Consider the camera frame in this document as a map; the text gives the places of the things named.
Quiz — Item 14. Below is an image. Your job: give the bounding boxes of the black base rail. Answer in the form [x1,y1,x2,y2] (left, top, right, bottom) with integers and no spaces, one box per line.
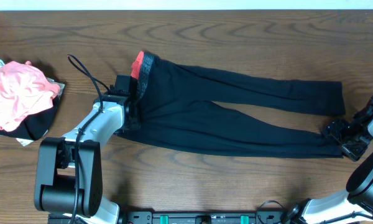
[113,211,284,224]

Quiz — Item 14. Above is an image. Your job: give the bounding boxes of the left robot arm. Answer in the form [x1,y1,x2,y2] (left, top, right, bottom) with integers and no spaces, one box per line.
[34,75,140,223]

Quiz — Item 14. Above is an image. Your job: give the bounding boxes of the black leggings red waistband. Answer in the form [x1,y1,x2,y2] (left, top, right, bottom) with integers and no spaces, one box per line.
[122,51,346,159]

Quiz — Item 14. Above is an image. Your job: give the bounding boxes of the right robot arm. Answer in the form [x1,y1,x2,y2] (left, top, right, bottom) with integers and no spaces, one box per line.
[282,96,373,223]

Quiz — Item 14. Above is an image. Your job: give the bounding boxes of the black folded garment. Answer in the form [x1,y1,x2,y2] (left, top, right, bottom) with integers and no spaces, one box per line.
[0,78,65,141]

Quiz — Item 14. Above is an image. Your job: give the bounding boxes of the pink crumpled garment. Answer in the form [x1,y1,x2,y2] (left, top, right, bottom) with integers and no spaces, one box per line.
[0,61,60,132]

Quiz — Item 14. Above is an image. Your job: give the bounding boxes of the left black cable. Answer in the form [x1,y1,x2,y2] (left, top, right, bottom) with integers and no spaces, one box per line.
[67,54,113,224]

